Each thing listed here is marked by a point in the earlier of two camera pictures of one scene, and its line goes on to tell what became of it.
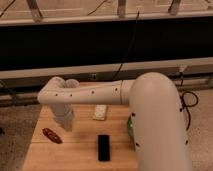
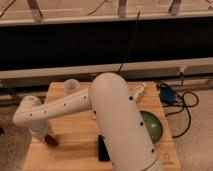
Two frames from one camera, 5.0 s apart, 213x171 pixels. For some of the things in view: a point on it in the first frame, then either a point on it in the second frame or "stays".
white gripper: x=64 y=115 to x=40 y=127
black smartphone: x=103 y=147 stays
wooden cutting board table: x=53 y=149 stays
